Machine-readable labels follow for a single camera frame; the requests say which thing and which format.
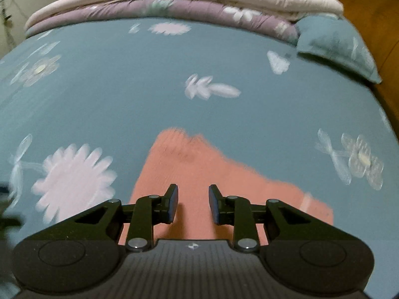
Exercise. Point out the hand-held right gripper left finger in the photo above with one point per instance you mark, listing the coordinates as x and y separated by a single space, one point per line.
173 202

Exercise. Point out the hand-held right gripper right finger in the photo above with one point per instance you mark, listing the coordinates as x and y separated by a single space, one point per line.
213 204

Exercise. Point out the pink striped sweater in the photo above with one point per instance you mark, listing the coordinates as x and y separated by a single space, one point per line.
199 168

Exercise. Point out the blue floral bed sheet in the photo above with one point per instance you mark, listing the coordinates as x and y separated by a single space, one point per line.
124 99

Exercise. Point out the purple floral quilt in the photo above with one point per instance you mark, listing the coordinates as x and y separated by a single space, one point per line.
193 14

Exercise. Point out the blue floral pillow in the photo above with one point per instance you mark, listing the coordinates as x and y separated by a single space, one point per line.
336 43

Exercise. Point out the wooden headboard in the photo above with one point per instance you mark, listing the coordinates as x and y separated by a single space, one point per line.
377 31

